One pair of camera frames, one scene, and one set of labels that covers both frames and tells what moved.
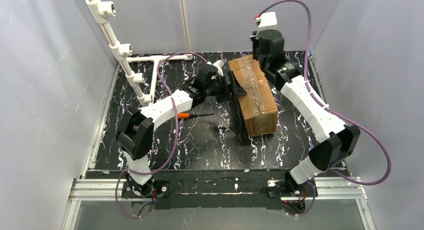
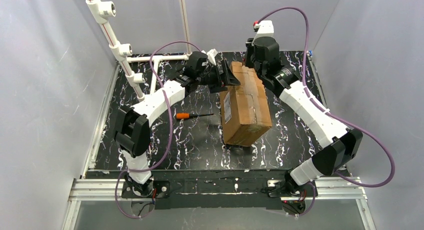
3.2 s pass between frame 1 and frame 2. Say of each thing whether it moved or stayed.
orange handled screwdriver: stayed
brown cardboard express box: moved
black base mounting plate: stayed
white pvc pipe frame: stayed
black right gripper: moved
